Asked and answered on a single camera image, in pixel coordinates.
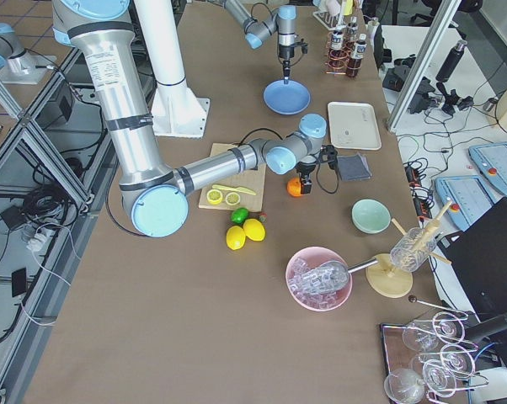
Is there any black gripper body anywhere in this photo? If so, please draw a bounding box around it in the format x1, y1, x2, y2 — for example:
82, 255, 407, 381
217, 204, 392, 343
278, 39, 308, 63
296, 145, 337, 182

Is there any orange mandarin fruit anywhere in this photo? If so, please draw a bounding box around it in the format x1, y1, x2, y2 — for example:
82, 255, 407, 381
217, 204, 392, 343
286, 177, 302, 198

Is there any blue round plate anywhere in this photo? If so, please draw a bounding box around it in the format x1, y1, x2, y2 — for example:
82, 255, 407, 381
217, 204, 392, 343
263, 80, 311, 115

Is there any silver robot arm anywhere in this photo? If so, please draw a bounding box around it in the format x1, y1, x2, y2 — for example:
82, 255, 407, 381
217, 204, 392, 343
52, 1, 327, 237
212, 0, 308, 84

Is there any grey folded cloth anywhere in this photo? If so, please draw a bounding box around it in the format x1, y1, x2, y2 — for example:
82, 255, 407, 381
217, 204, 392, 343
337, 153, 371, 182

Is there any cream rabbit tray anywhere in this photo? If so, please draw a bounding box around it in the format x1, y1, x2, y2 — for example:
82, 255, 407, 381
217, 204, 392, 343
328, 101, 382, 151

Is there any tea bottle middle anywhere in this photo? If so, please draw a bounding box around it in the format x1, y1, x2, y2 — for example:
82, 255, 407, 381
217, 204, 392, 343
328, 25, 345, 72

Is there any tea bottle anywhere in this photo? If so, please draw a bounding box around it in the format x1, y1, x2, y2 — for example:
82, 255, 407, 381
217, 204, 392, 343
346, 16, 358, 42
346, 34, 367, 77
328, 25, 345, 72

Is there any wooden cutting board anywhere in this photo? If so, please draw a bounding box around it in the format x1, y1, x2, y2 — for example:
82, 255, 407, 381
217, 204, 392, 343
198, 165, 266, 212

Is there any tea bottle right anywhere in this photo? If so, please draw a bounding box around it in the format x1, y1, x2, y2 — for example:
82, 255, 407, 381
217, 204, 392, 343
346, 34, 367, 77

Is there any yellow lemon upper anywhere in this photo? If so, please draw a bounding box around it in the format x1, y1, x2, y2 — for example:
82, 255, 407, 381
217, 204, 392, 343
243, 218, 266, 242

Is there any yellow lemon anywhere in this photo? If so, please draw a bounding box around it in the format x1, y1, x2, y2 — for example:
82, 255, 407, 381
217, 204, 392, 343
226, 226, 246, 251
243, 218, 266, 242

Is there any yellow plastic knife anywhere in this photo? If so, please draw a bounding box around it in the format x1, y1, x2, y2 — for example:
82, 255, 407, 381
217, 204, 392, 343
211, 183, 257, 195

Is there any tea bottle left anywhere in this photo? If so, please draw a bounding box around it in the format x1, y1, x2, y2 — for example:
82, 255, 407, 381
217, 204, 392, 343
346, 16, 358, 42

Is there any mint green bowl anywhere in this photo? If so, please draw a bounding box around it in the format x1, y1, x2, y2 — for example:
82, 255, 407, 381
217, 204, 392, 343
351, 199, 392, 234

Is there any green lime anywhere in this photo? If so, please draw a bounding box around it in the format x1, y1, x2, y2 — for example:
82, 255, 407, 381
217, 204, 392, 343
231, 207, 249, 225

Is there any lemon half lower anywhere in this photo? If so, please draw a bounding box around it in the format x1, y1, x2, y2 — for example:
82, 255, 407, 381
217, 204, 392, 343
224, 191, 241, 206

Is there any lemon half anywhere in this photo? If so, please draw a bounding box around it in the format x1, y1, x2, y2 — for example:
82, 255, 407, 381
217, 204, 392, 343
206, 189, 223, 205
224, 191, 241, 206

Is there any yellow lemon lower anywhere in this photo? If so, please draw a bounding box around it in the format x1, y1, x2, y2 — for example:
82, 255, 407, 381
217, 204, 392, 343
226, 226, 246, 251

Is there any lemon half upper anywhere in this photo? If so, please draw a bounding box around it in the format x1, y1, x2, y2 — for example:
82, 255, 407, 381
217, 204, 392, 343
206, 189, 223, 205

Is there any steel ice scoop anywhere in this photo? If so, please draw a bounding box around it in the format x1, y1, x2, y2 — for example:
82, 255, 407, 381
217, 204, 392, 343
301, 258, 378, 295

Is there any pink bowl with ice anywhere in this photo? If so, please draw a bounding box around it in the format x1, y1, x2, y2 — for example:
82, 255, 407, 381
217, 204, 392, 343
286, 247, 353, 311

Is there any wooden cup tree stand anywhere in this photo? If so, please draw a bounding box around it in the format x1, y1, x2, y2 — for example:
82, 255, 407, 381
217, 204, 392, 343
366, 200, 451, 298

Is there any glass cup on stand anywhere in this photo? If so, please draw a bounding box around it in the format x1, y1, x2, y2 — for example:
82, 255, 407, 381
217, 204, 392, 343
390, 227, 436, 273

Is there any blue teach pendant near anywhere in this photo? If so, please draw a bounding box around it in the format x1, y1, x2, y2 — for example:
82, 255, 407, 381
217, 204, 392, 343
435, 175, 497, 231

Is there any blue teach pendant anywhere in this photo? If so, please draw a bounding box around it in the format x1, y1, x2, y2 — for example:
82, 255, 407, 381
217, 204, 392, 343
435, 175, 497, 231
468, 142, 507, 196

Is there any blue teach pendant far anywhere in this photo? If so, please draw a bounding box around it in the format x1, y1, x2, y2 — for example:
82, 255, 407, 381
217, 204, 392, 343
468, 142, 507, 196

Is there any black laptop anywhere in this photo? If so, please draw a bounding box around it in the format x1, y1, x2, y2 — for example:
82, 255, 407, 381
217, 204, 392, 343
446, 197, 507, 315

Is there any wine glass rack tray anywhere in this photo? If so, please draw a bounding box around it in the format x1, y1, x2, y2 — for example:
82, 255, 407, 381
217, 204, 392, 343
380, 310, 489, 403

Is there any copper wire bottle rack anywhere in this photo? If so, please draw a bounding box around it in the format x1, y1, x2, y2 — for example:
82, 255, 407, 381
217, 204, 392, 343
325, 31, 367, 77

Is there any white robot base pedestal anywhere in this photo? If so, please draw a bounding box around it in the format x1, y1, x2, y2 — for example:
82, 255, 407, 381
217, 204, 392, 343
135, 0, 210, 139

